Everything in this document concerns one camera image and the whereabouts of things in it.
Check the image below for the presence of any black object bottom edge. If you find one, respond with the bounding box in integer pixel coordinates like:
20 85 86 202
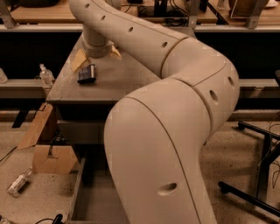
52 213 64 224

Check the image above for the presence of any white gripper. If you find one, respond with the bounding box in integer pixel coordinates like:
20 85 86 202
71 25 123 73

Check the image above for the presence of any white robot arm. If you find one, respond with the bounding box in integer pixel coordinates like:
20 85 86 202
69 0 240 224

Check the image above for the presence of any clear sanitizer bottle left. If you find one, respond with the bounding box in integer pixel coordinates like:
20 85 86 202
39 64 55 86

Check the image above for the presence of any plastic bottle on floor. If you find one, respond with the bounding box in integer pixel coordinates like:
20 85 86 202
6 168 32 198

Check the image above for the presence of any brown cardboard box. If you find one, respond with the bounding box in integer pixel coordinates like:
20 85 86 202
17 103 79 174

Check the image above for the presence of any closed grey top drawer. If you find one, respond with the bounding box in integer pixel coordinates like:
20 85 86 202
57 120 104 144

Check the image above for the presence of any grey drawer cabinet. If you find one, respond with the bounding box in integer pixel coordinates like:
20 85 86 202
45 34 161 224

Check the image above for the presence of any wooden background desk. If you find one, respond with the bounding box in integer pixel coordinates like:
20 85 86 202
10 0 218 25

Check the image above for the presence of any black chair base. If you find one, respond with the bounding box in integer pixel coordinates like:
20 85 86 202
218 120 280 217

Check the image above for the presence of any open grey middle drawer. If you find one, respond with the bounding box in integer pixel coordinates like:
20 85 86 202
66 145 130 224

